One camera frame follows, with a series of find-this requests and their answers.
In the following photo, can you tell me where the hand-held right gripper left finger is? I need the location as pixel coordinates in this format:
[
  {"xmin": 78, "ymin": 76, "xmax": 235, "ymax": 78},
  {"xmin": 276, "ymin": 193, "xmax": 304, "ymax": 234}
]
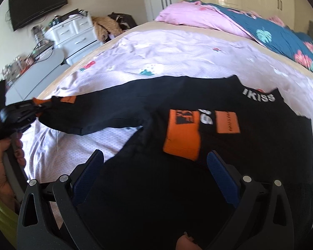
[{"xmin": 17, "ymin": 150, "xmax": 104, "ymax": 250}]

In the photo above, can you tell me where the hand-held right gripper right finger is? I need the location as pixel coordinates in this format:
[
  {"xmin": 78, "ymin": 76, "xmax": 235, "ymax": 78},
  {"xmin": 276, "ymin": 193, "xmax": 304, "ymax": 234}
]
[{"xmin": 206, "ymin": 150, "xmax": 300, "ymax": 250}]

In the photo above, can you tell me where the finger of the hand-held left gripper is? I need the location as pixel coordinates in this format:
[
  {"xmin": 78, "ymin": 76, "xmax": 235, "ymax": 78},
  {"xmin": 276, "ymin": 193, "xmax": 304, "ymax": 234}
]
[
  {"xmin": 3, "ymin": 112, "xmax": 43, "ymax": 136},
  {"xmin": 0, "ymin": 99, "xmax": 51, "ymax": 118}
]

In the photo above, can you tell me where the black shirt with orange patches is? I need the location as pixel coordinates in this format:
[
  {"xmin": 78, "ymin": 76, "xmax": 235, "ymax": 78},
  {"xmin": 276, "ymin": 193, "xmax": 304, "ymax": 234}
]
[{"xmin": 33, "ymin": 75, "xmax": 313, "ymax": 250}]

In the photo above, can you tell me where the tan clothes pile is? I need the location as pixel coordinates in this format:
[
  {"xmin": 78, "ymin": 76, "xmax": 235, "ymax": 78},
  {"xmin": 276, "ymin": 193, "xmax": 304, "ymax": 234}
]
[{"xmin": 91, "ymin": 16, "xmax": 124, "ymax": 43}]

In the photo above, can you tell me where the person's right hand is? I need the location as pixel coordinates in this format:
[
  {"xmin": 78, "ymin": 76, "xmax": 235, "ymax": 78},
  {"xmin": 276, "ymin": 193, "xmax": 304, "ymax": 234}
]
[{"xmin": 176, "ymin": 234, "xmax": 200, "ymax": 250}]

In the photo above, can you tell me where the clutter of small desk items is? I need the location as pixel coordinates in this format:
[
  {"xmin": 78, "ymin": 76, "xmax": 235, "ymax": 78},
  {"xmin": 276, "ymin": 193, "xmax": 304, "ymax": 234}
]
[{"xmin": 2, "ymin": 54, "xmax": 29, "ymax": 80}]

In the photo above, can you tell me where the grey desk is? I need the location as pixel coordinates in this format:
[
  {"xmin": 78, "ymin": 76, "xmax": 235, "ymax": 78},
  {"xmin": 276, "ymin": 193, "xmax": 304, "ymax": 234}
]
[{"xmin": 5, "ymin": 48, "xmax": 71, "ymax": 100}]

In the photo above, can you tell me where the white drawer cabinet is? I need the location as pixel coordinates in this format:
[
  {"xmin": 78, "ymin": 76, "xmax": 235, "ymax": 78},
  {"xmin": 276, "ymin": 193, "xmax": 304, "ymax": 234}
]
[{"xmin": 43, "ymin": 12, "xmax": 105, "ymax": 65}]

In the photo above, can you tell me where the pink printed bed sheet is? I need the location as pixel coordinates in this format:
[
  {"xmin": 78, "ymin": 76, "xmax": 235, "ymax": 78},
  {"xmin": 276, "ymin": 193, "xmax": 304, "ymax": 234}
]
[{"xmin": 21, "ymin": 27, "xmax": 313, "ymax": 230}]

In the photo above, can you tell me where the black bag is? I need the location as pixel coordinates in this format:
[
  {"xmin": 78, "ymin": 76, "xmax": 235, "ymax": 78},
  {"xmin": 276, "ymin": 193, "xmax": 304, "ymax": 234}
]
[{"xmin": 108, "ymin": 12, "xmax": 139, "ymax": 32}]

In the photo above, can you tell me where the blue floral duvet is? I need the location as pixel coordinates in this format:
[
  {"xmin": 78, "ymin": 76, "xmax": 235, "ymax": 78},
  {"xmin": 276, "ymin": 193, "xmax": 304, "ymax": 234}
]
[{"xmin": 155, "ymin": 0, "xmax": 313, "ymax": 78}]

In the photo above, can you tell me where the black wall television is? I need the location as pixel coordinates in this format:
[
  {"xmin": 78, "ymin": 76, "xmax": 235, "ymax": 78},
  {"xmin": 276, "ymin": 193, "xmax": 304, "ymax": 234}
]
[{"xmin": 8, "ymin": 0, "xmax": 68, "ymax": 32}]

